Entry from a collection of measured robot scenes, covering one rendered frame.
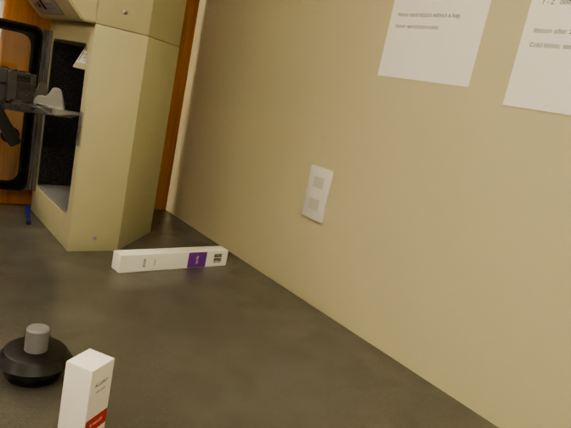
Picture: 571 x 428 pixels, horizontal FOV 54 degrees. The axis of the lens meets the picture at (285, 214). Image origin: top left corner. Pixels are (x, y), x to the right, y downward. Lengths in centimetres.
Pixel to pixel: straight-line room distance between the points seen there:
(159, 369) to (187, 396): 7
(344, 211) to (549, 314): 45
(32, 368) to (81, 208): 55
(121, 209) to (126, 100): 24
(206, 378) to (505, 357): 46
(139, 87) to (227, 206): 43
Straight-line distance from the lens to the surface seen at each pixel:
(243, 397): 80
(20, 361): 77
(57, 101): 129
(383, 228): 107
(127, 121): 123
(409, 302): 103
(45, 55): 150
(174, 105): 168
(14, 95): 130
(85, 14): 119
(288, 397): 83
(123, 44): 122
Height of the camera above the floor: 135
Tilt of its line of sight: 12 degrees down
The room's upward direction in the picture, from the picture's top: 12 degrees clockwise
